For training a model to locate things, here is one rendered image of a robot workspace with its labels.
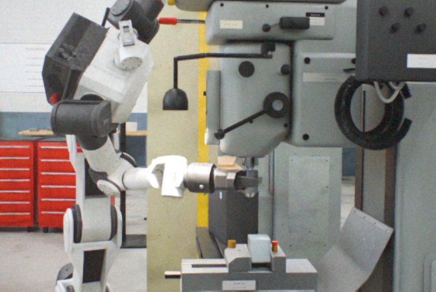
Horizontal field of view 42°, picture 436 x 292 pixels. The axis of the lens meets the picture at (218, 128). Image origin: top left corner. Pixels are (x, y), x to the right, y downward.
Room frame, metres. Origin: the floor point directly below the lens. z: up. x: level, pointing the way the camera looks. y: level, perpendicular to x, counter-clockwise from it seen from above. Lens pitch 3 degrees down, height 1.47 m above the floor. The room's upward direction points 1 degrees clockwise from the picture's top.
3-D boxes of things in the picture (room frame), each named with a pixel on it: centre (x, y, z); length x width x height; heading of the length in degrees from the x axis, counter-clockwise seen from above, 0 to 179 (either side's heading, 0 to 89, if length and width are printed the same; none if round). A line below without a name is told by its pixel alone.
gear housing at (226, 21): (1.62, -0.14, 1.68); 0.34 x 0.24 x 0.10; 96
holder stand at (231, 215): (2.04, -0.06, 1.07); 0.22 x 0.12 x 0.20; 17
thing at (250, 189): (1.62, -0.09, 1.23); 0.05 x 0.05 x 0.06
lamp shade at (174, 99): (1.57, 0.12, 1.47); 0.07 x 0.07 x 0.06
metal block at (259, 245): (1.46, -0.11, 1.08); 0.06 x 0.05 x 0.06; 4
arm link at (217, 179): (1.64, -0.01, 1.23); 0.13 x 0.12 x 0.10; 165
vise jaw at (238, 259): (1.45, -0.05, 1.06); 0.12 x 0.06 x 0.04; 4
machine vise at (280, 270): (1.46, -0.08, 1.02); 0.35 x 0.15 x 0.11; 94
